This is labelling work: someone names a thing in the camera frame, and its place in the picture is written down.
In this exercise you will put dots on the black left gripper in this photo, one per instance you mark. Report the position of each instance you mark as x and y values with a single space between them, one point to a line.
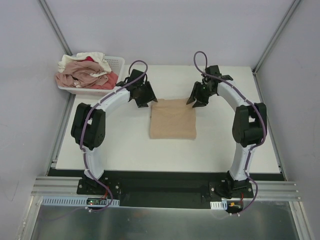
141 90

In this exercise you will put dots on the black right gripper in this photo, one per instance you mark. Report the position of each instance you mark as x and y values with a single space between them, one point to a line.
200 90

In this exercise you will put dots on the white plastic laundry basket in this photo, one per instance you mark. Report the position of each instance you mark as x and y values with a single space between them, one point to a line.
87 91

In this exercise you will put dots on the beige t shirt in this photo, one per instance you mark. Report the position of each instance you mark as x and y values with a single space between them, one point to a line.
172 119

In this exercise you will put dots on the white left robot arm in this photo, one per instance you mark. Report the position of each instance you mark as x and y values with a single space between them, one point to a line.
89 123

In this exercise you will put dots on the white t shirt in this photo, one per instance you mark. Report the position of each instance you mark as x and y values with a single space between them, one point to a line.
97 57

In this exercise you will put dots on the dusty pink t shirt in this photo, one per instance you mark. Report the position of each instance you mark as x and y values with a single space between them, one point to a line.
81 74

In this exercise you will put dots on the right aluminium corner post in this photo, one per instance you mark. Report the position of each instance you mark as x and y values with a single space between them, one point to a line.
277 34

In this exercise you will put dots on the aluminium corner post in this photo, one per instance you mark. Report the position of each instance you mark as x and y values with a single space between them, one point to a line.
55 26
277 34

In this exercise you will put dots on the left aluminium table rail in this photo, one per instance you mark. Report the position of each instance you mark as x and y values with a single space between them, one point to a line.
61 129

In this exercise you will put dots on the left aluminium corner post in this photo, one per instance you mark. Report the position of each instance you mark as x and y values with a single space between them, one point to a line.
55 26

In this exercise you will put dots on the aluminium front rail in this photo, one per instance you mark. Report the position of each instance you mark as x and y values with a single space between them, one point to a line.
67 186

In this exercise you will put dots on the left white cable duct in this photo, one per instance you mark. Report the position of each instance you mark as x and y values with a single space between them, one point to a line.
79 202

